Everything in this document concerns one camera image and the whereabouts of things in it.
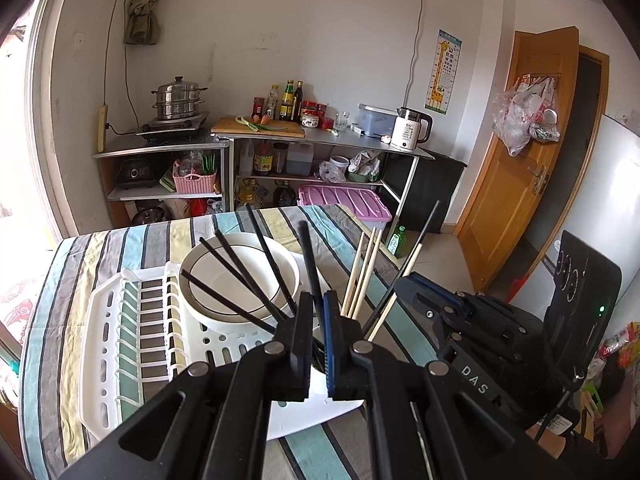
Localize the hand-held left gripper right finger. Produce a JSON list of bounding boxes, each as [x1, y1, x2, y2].
[[322, 290, 583, 480]]

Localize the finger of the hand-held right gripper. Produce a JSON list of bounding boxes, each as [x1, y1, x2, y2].
[[409, 271, 502, 312], [394, 276, 467, 362]]

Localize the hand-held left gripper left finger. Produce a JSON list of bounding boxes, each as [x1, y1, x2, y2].
[[57, 291, 315, 480]]

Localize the wooden chopstick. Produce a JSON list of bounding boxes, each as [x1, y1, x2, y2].
[[371, 241, 423, 342], [342, 232, 363, 318], [351, 226, 377, 320]]

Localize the person's right forearm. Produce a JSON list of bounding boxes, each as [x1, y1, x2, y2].
[[565, 425, 640, 480]]

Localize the person's right hand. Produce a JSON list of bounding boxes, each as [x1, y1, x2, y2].
[[527, 422, 573, 458]]

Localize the green plastic bottle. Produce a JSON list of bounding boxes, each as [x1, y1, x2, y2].
[[386, 225, 408, 259]]

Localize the white bowl black rim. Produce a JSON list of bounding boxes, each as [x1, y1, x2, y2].
[[186, 305, 301, 337], [179, 232, 302, 323]]

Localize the white plastic dish rack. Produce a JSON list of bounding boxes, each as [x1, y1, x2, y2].
[[79, 252, 366, 443]]

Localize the black panel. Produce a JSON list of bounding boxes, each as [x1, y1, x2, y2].
[[381, 150, 468, 235]]

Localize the wooden door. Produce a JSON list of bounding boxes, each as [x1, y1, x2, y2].
[[452, 25, 581, 293]]

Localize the pink storage box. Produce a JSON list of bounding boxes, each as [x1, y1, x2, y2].
[[297, 184, 393, 228]]

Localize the green basin with bags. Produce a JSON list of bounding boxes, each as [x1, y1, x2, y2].
[[347, 150, 386, 183]]

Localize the white electric kettle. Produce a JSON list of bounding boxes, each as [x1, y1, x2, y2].
[[390, 106, 433, 152]]

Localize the bagged white tub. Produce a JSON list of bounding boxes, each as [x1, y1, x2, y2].
[[317, 156, 351, 183]]

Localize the long metal shelf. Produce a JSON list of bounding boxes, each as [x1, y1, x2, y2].
[[212, 127, 437, 236]]

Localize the grey plastic container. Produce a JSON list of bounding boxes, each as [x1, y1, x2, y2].
[[357, 103, 401, 138]]

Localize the translucent plastic jug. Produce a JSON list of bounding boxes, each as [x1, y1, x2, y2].
[[287, 141, 315, 177]]

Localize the white refrigerator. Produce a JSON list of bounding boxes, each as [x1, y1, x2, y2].
[[547, 112, 640, 286]]

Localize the red label bottle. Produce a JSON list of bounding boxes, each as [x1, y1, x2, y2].
[[253, 139, 273, 177]]

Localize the pink plastic basket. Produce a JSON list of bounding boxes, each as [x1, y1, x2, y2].
[[172, 160, 219, 196]]

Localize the hanging plastic bags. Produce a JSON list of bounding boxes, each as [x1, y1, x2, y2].
[[491, 74, 561, 157]]

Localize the wooden cutting board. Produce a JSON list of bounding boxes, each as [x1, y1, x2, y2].
[[211, 116, 306, 139]]

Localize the green onion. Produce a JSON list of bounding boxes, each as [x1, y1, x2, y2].
[[235, 115, 288, 132]]

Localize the striped tablecloth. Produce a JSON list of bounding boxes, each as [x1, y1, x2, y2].
[[17, 203, 441, 480]]

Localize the short metal shelf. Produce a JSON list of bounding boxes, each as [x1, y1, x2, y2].
[[91, 132, 233, 228]]

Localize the yellow label sauce bottle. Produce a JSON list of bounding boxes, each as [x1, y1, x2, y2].
[[280, 79, 295, 122]]

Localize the black induction cooker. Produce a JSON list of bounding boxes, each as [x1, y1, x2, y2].
[[136, 112, 211, 141]]

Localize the steel steamer pot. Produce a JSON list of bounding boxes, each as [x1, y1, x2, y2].
[[151, 76, 208, 122]]

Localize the floral cushion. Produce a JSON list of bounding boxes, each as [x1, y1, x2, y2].
[[0, 280, 38, 341]]

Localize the beige power strip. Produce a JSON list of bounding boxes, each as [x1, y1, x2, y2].
[[96, 104, 109, 154]]

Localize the olive hanging cloth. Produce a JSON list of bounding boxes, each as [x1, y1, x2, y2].
[[124, 0, 163, 46]]

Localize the metal door handle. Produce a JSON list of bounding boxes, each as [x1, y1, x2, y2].
[[527, 164, 550, 196]]

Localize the giraffe wall poster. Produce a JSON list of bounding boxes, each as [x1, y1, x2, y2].
[[425, 29, 462, 117]]

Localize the white wall cable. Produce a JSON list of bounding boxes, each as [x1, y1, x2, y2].
[[402, 0, 428, 111]]

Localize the black wall cable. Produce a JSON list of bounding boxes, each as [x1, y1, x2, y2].
[[102, 0, 132, 133]]

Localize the metal sliding door frame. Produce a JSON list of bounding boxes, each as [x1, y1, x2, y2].
[[25, 0, 76, 241]]

